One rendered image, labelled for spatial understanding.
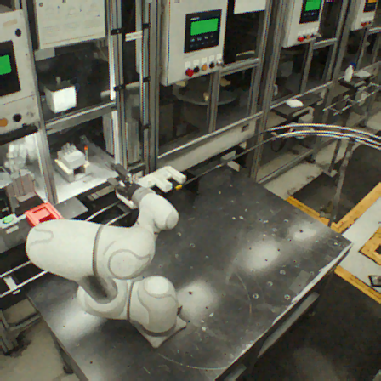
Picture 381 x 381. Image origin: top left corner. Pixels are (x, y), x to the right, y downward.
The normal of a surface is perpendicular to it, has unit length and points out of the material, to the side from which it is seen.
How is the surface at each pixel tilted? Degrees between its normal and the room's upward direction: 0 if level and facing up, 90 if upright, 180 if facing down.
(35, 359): 0
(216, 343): 0
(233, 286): 0
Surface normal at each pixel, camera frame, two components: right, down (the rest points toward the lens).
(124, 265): 0.11, 0.14
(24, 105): 0.68, 0.47
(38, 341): 0.05, -0.79
